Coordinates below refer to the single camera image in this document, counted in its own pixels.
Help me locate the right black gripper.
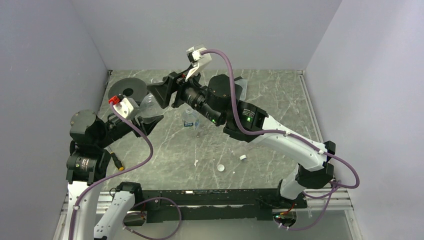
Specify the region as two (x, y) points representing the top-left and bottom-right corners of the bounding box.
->
(146, 63), (223, 125)

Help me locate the clear bottle white cap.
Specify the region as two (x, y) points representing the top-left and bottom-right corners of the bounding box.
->
(139, 93), (164, 119)

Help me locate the labelled water bottle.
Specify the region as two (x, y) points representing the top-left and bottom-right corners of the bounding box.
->
(182, 107), (200, 138)

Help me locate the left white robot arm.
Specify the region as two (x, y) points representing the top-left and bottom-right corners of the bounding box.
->
(62, 109), (163, 240)

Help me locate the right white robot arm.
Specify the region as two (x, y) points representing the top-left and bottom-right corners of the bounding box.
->
(147, 72), (335, 208)

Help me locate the loose white bottle cap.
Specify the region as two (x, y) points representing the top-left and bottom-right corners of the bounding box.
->
(239, 154), (247, 161)

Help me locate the black spool disc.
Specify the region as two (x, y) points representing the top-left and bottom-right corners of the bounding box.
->
(107, 77), (148, 102)

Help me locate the yellow tipped screwdriver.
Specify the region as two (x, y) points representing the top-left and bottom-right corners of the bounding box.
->
(107, 147), (125, 172)

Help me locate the clear plastic tray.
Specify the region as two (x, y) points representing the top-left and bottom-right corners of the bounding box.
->
(234, 78), (248, 101)

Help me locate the loose white cap near front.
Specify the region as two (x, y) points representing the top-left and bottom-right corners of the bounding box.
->
(217, 164), (225, 172)

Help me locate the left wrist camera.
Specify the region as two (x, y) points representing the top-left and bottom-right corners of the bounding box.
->
(108, 94), (140, 120)

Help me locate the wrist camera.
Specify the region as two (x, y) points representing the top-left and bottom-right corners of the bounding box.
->
(108, 94), (140, 120)
(185, 44), (212, 82)

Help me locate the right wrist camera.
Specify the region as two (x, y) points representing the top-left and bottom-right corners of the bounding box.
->
(185, 44), (212, 82)

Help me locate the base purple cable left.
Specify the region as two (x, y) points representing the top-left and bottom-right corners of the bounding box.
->
(121, 197), (183, 240)

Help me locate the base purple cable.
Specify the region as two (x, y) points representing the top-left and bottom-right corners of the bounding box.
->
(121, 197), (183, 240)
(273, 180), (342, 232)

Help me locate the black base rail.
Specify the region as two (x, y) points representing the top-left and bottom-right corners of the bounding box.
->
(131, 188), (308, 223)

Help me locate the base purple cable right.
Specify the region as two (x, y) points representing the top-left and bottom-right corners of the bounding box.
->
(273, 180), (342, 232)

